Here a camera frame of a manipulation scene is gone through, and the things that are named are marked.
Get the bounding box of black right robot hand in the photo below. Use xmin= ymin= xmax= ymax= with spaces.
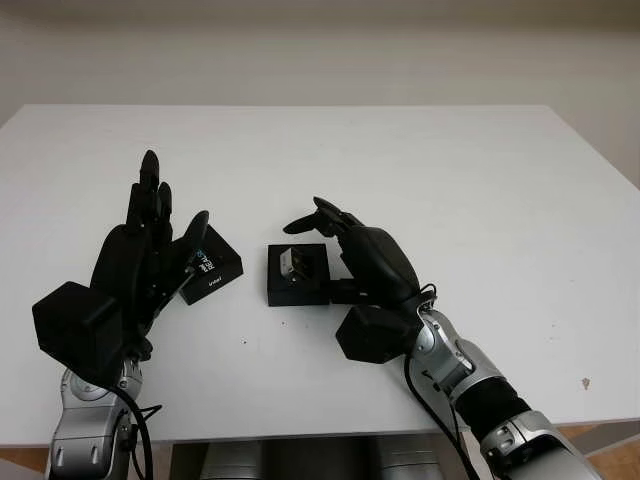
xmin=283 ymin=196 xmax=422 ymax=311

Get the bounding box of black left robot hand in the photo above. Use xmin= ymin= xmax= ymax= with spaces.
xmin=89 ymin=149 xmax=211 ymax=361

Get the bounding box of small silver depth camera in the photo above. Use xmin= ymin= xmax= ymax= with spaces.
xmin=277 ymin=248 xmax=314 ymax=281

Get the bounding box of black RealSense box lid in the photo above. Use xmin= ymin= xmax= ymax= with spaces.
xmin=178 ymin=224 xmax=245 ymax=306

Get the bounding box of black open box base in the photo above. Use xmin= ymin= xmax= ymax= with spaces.
xmin=266 ymin=243 xmax=331 ymax=308

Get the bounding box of grey robot lower body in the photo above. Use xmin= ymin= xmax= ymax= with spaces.
xmin=172 ymin=435 xmax=441 ymax=480

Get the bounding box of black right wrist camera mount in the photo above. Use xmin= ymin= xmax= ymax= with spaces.
xmin=335 ymin=305 xmax=425 ymax=365

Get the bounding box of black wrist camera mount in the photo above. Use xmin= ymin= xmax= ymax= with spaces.
xmin=32 ymin=281 xmax=126 ymax=386
xmin=335 ymin=305 xmax=425 ymax=365

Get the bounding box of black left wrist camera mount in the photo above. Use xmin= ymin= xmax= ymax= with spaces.
xmin=32 ymin=281 xmax=126 ymax=386

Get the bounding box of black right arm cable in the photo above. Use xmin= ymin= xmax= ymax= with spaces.
xmin=403 ymin=283 xmax=481 ymax=480

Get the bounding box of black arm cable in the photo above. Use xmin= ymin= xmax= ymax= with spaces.
xmin=112 ymin=382 xmax=164 ymax=480
xmin=403 ymin=283 xmax=481 ymax=480

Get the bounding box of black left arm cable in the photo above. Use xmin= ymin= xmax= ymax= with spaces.
xmin=112 ymin=382 xmax=164 ymax=480

